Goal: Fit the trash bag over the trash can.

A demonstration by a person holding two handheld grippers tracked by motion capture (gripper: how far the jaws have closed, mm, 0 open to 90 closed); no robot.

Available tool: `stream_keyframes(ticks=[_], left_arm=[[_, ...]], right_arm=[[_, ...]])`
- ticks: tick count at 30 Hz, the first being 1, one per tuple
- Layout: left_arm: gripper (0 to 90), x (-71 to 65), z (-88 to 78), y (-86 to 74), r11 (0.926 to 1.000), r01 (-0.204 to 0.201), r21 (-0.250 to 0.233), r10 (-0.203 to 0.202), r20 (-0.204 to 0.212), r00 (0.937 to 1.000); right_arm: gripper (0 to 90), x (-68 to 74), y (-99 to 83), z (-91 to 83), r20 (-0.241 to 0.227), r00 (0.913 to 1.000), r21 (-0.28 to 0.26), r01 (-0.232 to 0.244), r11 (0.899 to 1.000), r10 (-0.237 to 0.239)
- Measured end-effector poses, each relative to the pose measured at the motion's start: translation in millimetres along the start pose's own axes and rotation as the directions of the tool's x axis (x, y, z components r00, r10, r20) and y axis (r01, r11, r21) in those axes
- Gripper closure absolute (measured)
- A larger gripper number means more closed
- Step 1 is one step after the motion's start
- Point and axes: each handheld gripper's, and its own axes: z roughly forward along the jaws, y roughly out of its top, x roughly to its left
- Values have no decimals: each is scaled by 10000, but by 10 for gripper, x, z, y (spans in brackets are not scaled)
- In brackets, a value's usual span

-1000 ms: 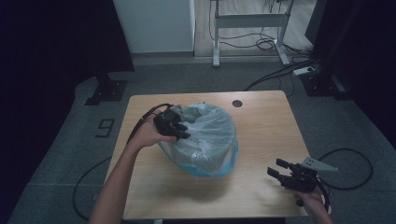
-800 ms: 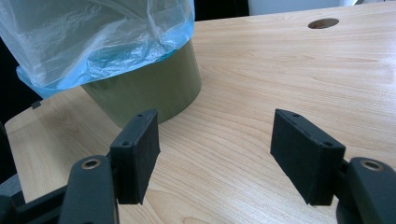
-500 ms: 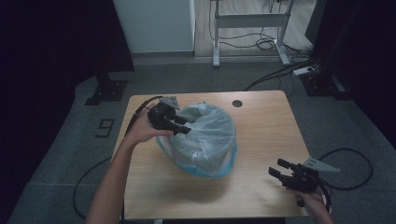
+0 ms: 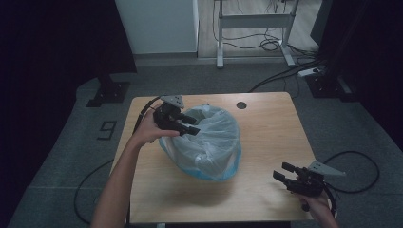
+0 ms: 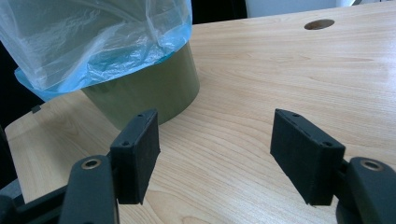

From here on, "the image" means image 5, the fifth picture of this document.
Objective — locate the white plastic bag blue edge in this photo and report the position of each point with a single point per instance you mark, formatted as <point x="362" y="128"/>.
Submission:
<point x="77" y="40"/>

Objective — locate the grey tape piece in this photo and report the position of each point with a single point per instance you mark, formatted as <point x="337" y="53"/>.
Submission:
<point x="36" y="108"/>

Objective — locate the white cabinet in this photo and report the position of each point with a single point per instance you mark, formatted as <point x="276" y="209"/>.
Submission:
<point x="289" y="6"/>

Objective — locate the green plastic trash bin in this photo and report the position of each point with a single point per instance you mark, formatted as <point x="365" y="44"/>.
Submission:
<point x="149" y="90"/>

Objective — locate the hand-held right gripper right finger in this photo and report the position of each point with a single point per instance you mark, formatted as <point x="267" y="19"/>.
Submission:
<point x="305" y="158"/>

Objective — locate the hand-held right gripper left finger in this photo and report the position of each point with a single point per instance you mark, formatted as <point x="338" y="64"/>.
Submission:
<point x="137" y="155"/>

